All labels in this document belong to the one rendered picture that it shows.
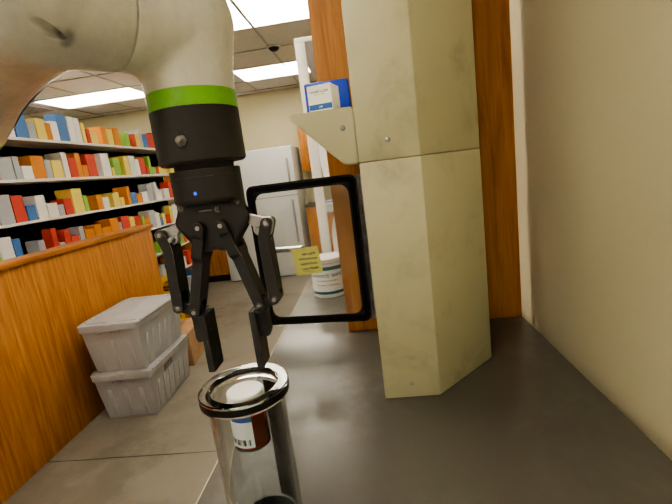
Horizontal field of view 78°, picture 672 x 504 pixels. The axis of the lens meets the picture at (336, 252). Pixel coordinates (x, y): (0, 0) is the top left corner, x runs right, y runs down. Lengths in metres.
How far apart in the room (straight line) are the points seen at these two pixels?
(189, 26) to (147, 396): 2.75
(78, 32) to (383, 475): 0.66
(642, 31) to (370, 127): 0.42
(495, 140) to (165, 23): 0.91
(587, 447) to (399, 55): 0.70
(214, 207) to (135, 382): 2.60
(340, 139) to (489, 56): 0.56
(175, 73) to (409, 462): 0.63
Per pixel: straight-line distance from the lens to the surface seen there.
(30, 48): 0.41
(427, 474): 0.72
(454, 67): 0.89
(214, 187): 0.45
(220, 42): 0.47
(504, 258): 1.22
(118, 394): 3.14
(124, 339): 2.93
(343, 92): 0.99
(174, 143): 0.45
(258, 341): 0.49
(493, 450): 0.77
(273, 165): 5.78
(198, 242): 0.48
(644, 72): 0.80
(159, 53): 0.45
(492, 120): 1.19
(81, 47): 0.42
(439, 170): 0.81
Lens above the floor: 1.40
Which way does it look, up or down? 11 degrees down
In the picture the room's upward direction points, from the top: 7 degrees counter-clockwise
